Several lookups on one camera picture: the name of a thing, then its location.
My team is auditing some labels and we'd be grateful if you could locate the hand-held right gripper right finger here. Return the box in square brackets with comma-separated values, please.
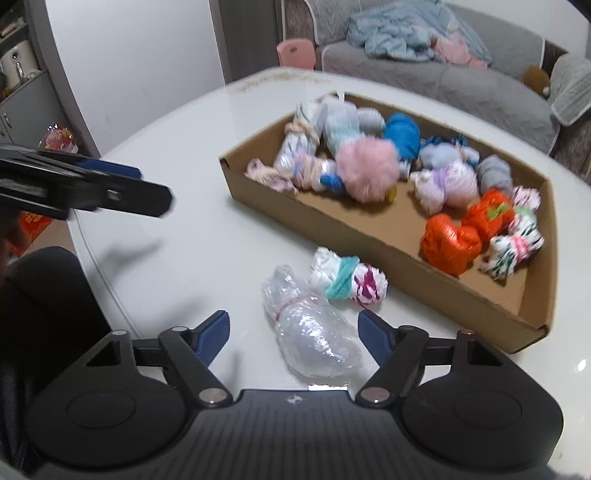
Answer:
[355, 309, 504, 409]

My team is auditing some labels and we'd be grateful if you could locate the grey door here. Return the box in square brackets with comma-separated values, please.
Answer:
[209, 0, 283, 85]

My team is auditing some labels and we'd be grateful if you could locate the clear plastic bundle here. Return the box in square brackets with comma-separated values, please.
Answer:
[261, 264, 372, 380]

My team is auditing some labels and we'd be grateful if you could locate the white printed bundle teal tie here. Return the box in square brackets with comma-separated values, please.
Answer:
[308, 247, 389, 308]

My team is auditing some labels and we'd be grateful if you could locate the grey sock bundle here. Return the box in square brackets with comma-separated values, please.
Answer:
[475, 154, 514, 197]

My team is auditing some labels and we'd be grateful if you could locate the purple printed bundle green tie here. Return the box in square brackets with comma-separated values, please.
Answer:
[505, 185, 542, 236]

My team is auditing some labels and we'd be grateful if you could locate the red snack packet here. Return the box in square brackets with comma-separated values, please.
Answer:
[38, 122, 79, 153]

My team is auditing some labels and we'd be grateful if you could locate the pink plastic chair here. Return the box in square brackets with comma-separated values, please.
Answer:
[276, 38, 317, 71]

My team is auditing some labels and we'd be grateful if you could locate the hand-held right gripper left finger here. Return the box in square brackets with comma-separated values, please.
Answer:
[85, 310, 232, 409]

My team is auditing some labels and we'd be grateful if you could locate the green striped bundle pink tie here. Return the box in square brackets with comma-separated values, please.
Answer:
[478, 226, 543, 280]

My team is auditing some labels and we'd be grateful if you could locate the orange plastic bag bundle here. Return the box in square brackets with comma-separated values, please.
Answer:
[419, 188, 515, 278]

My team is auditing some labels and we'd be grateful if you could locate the white patterned bundle beige tie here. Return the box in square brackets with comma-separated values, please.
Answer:
[272, 99, 324, 178]

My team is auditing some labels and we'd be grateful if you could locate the pinkish bubble wrap bundle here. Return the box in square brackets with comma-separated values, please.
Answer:
[288, 154, 347, 193]

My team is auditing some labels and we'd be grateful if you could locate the blue cloth bundle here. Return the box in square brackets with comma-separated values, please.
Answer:
[383, 113, 422, 162]

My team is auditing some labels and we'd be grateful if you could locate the white kitchen appliance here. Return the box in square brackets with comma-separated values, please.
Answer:
[0, 39, 40, 90]

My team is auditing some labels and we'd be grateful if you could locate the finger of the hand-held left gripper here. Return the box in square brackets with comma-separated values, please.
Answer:
[0, 144, 143, 181]
[0, 165, 175, 220]

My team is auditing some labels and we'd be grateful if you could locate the light blue blanket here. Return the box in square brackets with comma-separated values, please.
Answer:
[346, 0, 492, 63]

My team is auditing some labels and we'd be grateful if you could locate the bubble wrap bundle teal tie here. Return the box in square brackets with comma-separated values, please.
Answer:
[318, 95, 386, 153]

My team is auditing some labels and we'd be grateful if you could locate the blue and white bundle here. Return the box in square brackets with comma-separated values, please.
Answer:
[418, 134, 481, 171]

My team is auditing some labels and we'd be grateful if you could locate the pink striped cloth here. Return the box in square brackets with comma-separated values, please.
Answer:
[245, 158, 301, 197]

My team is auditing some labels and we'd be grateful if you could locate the grey shelf cabinet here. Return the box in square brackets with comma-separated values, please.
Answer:
[0, 0, 100, 160]

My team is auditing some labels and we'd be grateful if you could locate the pink blanket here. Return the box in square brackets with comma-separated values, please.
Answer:
[431, 34, 489, 70]

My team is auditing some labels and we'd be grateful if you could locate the pink fluffy ball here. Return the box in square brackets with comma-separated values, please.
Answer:
[335, 141, 400, 205]

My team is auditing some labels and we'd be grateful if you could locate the shallow cardboard box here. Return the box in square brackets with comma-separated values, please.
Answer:
[218, 91, 561, 355]

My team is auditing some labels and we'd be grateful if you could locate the dark cloth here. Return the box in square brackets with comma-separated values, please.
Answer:
[0, 246, 114, 472]

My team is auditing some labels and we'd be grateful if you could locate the grey quilted throw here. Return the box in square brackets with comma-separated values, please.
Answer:
[549, 53, 591, 126]

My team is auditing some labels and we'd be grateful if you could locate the red box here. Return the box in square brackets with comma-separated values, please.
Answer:
[7, 210, 56, 259]

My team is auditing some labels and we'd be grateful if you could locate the brown plush toy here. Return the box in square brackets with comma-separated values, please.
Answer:
[522, 65, 552, 97]

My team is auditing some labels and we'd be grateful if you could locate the grey quilted sofa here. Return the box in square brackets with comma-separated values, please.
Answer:
[281, 0, 591, 158]

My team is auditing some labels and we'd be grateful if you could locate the bubble wrap bundle purple tie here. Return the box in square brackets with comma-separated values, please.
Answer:
[409, 159, 478, 217]

